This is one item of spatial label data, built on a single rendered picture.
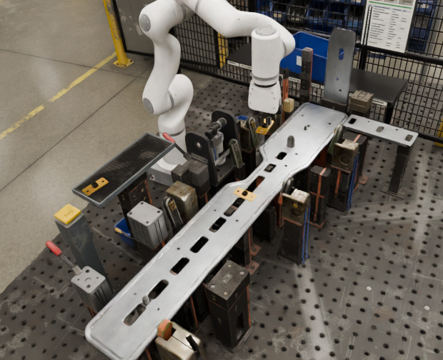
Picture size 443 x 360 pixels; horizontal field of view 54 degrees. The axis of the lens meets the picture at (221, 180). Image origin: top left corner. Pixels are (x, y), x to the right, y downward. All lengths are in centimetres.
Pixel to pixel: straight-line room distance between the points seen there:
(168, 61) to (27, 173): 219
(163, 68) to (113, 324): 96
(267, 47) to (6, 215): 250
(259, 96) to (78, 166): 235
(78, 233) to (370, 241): 113
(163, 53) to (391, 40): 105
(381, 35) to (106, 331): 169
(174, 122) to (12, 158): 221
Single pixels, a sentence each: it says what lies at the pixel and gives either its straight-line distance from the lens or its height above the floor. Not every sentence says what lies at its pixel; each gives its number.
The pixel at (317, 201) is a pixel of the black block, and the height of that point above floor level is 84.
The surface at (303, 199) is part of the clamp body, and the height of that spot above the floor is 104.
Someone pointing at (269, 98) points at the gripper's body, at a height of 136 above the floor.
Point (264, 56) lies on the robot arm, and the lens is 134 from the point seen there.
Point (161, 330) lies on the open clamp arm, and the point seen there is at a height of 110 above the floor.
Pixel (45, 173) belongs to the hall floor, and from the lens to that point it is 363.
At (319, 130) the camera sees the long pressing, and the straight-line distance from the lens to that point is 191.
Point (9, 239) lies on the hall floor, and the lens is 323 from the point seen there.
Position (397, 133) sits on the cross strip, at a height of 100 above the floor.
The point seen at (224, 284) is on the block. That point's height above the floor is 103.
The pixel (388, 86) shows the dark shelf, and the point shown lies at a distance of 219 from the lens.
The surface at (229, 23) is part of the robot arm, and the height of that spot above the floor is 158.
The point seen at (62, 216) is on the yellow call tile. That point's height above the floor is 116.
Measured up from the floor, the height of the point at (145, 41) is 30.
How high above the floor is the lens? 211
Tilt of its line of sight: 42 degrees down
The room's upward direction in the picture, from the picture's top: 6 degrees counter-clockwise
